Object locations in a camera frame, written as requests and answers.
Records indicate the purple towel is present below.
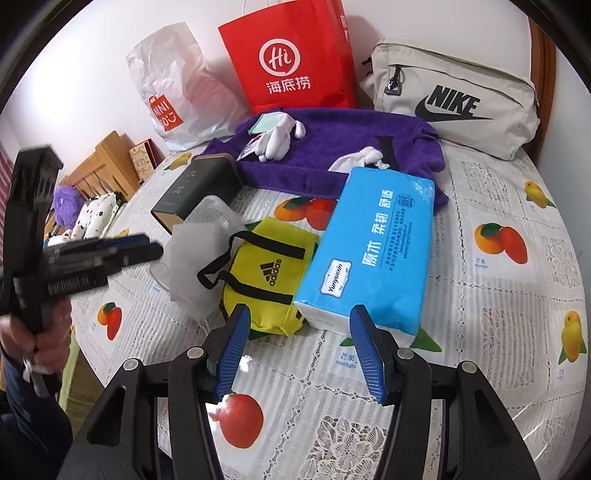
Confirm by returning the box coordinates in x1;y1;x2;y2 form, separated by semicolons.
201;108;450;208

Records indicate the blue tissue pack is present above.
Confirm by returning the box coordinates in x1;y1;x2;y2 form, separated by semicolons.
293;166;437;337

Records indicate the wooden headboard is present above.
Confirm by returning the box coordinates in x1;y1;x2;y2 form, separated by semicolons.
60;130;149;205

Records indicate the clear plastic bag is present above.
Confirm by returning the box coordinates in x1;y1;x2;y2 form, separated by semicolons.
150;196;246;306

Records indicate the wooden door frame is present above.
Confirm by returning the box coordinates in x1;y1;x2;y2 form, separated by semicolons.
526;18;560;158

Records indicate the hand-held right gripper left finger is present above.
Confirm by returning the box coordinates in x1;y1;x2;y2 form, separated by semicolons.
58;305;253;480

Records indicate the purple plush toy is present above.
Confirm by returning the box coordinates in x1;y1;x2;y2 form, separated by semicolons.
52;186;84;232

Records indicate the person's left hand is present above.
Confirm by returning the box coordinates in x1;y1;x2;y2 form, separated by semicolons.
0;300;73;393

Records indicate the white dotted pillow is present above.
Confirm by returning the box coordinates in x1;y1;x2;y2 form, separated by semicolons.
69;191;123;241

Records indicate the red paper bag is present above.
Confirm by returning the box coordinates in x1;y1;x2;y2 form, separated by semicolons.
217;0;359;116

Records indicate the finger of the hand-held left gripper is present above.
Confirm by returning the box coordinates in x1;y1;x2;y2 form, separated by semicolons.
99;233;151;253
108;243;165;276

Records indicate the fruit print tablecloth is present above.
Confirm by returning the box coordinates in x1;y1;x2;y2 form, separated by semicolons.
69;134;588;480

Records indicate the person's left forearm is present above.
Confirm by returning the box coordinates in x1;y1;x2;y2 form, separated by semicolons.
0;344;77;480

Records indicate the yellow small bag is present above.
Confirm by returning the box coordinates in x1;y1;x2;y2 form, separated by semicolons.
197;218;322;337

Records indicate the patterned small box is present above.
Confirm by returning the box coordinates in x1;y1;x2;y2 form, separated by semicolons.
128;141;163;179

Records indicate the grey waist bag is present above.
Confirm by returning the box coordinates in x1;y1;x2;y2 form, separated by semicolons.
359;39;542;161

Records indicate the black strap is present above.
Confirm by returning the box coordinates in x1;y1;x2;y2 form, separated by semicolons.
375;135;399;171

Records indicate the dark green tin box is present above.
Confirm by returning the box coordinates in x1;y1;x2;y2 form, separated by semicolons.
150;153;241;234

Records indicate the white glove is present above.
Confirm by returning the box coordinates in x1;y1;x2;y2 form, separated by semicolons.
253;113;306;162
329;145;391;173

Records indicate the mint green cloth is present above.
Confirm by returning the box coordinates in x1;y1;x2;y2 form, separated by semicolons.
249;113;280;137

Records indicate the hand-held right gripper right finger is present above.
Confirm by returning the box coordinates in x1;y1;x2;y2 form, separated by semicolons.
349;305;541;480

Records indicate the white plastic shopping bag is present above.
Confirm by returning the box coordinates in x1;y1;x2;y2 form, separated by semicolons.
126;22;253;153

